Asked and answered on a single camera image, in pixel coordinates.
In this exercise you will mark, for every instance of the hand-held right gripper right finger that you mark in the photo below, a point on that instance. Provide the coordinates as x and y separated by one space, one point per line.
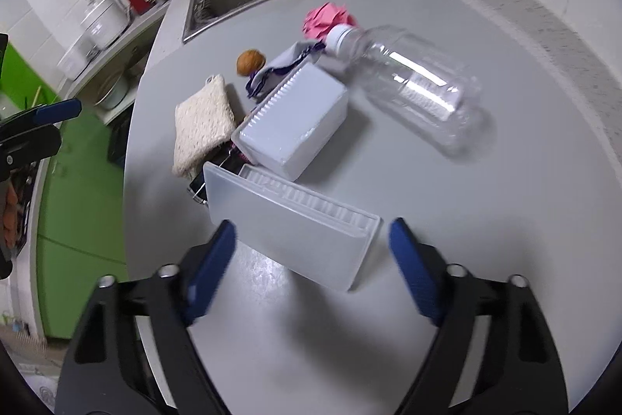
413 269

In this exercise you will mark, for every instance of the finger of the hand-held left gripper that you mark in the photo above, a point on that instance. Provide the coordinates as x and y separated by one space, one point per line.
56 111
29 145

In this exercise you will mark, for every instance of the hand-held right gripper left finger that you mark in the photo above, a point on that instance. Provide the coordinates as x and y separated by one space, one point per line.
214 269

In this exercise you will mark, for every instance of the black shiny wrapper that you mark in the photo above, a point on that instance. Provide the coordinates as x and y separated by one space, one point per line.
218 169

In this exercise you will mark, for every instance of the beige loofah pad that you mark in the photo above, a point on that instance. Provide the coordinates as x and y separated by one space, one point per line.
201 123

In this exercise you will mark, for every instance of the white plastic box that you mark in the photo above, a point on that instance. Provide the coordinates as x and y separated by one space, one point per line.
301 113

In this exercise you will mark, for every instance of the clear plastic bottle white cap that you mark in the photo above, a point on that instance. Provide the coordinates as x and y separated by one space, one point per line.
418 89

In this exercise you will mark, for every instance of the brown walnut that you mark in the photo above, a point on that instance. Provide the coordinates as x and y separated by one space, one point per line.
250 62

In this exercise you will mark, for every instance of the grey cloth with purple trim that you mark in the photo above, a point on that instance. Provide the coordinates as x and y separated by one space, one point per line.
282 62

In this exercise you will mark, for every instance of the pink paper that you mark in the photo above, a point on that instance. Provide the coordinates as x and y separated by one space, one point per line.
323 21

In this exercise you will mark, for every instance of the person's left hand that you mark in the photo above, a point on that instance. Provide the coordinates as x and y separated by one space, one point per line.
8 215

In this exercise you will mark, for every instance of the clear plastic tub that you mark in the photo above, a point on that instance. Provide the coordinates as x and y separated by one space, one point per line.
77 60

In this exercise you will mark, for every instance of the pale green pot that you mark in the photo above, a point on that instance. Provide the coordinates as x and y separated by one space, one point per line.
112 93

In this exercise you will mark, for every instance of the white rice cooker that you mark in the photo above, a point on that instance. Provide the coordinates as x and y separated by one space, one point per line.
102 23

